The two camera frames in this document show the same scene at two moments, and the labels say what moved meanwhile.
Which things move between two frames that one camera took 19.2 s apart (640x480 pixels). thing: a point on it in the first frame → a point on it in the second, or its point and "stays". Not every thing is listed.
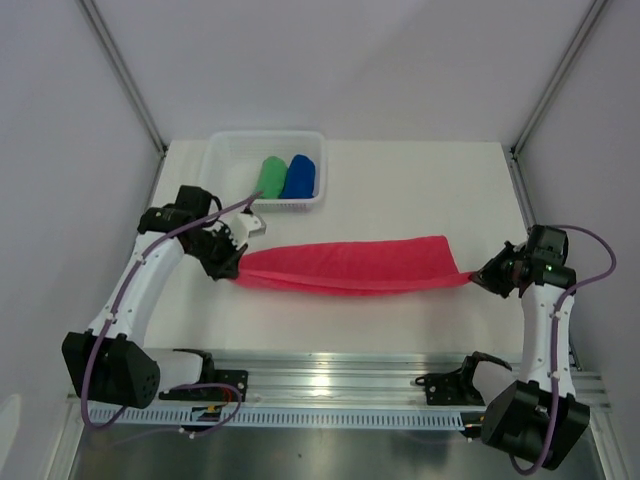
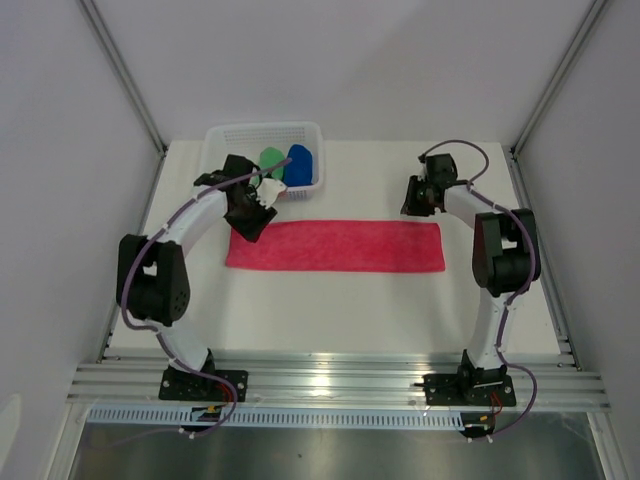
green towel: [272, 175] → [270, 155]
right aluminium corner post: [558, 77] stays
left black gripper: [227, 268] → [252, 230]
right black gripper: [486, 275] → [410, 206]
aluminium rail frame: [318, 391] stays
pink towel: [351, 267] → [341, 246]
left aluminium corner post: [126, 73] stays
